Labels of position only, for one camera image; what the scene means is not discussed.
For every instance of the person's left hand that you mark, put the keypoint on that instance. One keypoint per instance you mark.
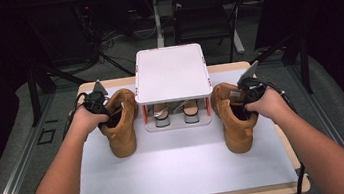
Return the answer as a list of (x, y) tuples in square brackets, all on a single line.
[(86, 121)]

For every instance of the person's right hand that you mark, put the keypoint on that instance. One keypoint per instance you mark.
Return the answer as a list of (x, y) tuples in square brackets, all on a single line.
[(270, 104)]

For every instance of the white table mat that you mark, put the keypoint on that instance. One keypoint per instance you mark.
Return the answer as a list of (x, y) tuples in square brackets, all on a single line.
[(183, 169)]

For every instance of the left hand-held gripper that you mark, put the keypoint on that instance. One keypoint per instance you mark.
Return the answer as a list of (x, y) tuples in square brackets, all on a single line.
[(95, 103)]

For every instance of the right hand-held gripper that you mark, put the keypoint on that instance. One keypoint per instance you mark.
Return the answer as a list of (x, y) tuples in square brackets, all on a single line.
[(255, 91)]

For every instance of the white shoe rack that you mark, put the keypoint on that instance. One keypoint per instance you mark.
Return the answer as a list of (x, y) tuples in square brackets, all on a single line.
[(170, 73)]

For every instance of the tan suede boot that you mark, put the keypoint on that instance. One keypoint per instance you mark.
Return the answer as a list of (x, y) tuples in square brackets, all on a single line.
[(122, 140), (237, 135)]

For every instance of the black folding chair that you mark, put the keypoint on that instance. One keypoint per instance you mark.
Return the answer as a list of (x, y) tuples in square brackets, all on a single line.
[(204, 22)]

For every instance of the black metal stand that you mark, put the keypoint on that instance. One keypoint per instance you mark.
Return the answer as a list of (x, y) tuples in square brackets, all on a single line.
[(34, 95), (305, 66)]

